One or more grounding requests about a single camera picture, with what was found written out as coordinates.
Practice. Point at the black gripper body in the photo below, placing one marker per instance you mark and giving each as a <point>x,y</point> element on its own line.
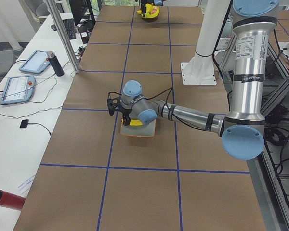
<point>125,112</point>
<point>143,4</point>

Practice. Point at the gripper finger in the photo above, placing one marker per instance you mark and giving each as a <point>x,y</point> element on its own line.
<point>143,10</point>
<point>126,121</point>

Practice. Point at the yellow banana brown tip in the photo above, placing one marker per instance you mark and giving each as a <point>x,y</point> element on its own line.
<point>135,122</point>

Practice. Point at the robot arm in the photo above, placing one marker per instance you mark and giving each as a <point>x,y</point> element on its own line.
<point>155,2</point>
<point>176,103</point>

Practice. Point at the brown wicker basket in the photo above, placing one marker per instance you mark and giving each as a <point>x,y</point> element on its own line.
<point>154,15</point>

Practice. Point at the grey square plate orange rim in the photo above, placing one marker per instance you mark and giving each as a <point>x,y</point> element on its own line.
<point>147,130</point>

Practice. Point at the yellow banana at edge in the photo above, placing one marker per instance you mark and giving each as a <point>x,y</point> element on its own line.
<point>148,10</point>

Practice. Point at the black monitor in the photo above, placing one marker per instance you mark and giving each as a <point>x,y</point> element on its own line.
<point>79,8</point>

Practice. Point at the black keyboard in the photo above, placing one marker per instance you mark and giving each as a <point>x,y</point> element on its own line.
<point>70,28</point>

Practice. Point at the black water bottle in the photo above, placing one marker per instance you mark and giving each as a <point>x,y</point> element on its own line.
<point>54,62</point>

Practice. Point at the white side desk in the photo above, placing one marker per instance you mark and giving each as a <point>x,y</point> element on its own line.
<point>21,150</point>

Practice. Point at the teach pendant far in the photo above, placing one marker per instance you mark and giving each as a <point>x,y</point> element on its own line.
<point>36,63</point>

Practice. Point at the teach pendant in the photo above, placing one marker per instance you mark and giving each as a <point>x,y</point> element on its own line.
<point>36,63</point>
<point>18,89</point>

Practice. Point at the black small puck device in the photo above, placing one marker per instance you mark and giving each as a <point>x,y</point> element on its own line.
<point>24,124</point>

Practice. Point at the teach pendant near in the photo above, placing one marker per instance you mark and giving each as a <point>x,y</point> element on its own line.
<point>18,89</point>

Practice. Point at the paper slips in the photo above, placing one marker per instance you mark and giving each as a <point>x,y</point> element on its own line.
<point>26,185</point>

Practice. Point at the grey office chair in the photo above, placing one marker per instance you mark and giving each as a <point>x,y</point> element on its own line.
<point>7,59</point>

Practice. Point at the red cylinder tube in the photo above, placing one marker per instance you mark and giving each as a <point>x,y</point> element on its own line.
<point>11,201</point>

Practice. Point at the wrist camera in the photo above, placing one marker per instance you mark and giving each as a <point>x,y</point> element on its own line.
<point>113,104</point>

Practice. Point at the aluminium frame post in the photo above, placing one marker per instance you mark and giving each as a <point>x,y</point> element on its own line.
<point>57,20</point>

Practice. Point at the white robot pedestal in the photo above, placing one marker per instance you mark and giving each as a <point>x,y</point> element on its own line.
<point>200,69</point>

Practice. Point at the aluminium frame rail right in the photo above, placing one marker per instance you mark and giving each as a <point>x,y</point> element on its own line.
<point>270,171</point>

